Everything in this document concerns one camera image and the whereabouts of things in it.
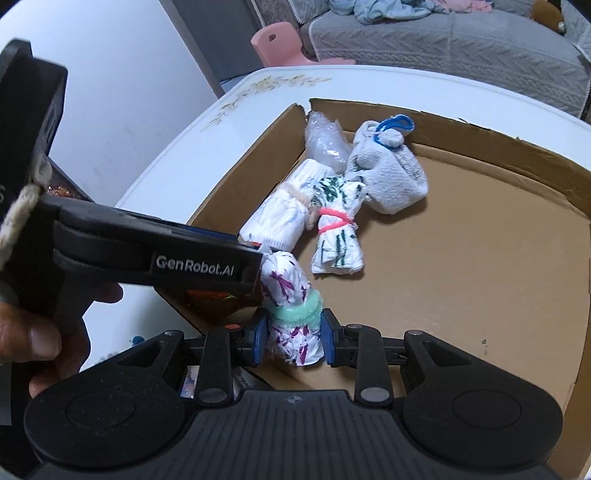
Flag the clear plastic bag bundle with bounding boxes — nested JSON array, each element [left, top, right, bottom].
[[305, 111, 354, 174]]

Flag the person's left hand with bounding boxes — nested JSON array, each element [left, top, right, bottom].
[[0, 281, 124, 400]]

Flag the green print bundle pink band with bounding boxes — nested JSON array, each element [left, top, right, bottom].
[[310, 175, 368, 277]]

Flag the light blue clothes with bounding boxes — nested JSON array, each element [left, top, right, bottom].
[[330, 0, 451, 25]]

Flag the beige cord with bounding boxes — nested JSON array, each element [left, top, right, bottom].
[[0, 166, 52, 268]]

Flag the grey quilted sofa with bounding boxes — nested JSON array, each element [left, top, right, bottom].
[[245, 0, 591, 123]]

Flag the pink clothes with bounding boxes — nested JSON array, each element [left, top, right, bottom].
[[434, 0, 495, 14]]

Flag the white ribbed bundle beige band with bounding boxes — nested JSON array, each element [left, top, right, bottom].
[[239, 158, 333, 252]]

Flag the brown plush toy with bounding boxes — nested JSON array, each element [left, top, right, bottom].
[[531, 0, 566, 34]]

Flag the purple print bundle green scrunchie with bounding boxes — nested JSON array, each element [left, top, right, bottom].
[[261, 251, 329, 367]]

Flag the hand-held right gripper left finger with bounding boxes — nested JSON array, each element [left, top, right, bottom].
[[115, 307, 269, 408]]

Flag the grey-white sock bundle blue band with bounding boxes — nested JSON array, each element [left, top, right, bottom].
[[346, 114, 429, 214]]

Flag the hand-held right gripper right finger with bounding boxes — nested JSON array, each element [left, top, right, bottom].
[[321, 308, 472, 408]]

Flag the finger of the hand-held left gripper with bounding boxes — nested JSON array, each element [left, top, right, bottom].
[[41, 194, 262, 254], [53, 222, 265, 306]]

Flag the cardboard box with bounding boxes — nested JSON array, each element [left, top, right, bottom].
[[154, 97, 591, 416]]

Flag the pink plastic stool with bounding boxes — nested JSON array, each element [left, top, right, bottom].
[[250, 21, 356, 65]]

